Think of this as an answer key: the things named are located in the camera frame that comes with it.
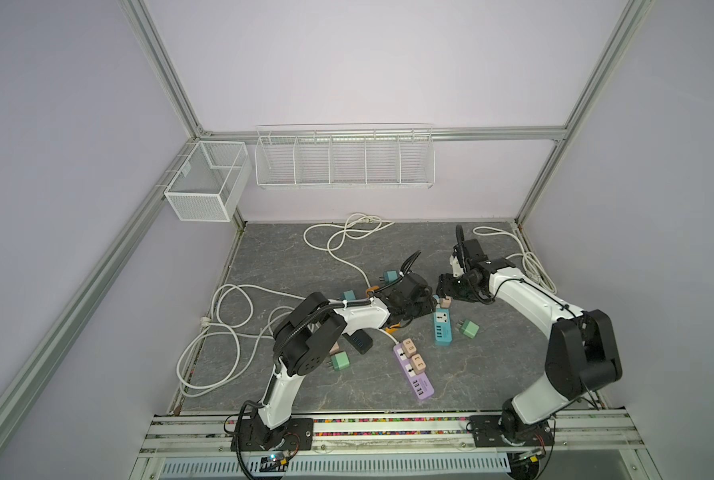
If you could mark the long white wire basket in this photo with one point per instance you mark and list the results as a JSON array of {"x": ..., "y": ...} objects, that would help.
[{"x": 345, "y": 156}]

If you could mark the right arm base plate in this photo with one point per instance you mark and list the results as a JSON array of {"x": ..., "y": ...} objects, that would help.
[{"x": 508, "y": 431}]

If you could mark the teal power strip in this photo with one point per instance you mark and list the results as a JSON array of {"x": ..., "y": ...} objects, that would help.
[{"x": 442, "y": 327}]

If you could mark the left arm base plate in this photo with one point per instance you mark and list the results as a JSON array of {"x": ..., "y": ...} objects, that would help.
[{"x": 295, "y": 434}]

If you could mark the purple power strip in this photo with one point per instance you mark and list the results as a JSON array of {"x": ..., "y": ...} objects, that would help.
[{"x": 420, "y": 384}]

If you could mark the small white mesh basket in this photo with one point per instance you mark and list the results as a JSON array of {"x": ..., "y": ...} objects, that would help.
[{"x": 209, "y": 183}]

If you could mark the pink plug purple strip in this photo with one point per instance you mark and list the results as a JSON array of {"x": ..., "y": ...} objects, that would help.
[
  {"x": 409, "y": 347},
  {"x": 417, "y": 364}
]

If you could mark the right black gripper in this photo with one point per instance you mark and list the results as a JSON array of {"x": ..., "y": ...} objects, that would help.
[{"x": 444, "y": 288}]

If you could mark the black power strip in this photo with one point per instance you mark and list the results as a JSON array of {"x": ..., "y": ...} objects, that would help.
[{"x": 360, "y": 340}]

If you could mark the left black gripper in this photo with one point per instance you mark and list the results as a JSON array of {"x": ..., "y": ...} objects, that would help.
[{"x": 429, "y": 306}]

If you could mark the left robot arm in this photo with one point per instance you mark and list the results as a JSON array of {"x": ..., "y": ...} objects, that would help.
[{"x": 306, "y": 336}]

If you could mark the teal charger plug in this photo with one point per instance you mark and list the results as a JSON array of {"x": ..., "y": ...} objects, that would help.
[
  {"x": 389, "y": 276},
  {"x": 348, "y": 296}
]

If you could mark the white slotted cable duct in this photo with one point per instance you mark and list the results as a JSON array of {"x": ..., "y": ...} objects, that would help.
[{"x": 348, "y": 465}]

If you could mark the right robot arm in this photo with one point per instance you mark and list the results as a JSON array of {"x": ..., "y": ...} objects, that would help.
[{"x": 582, "y": 354}]

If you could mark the green USB charger plug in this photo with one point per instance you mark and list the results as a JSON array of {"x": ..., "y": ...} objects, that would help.
[{"x": 340, "y": 361}]

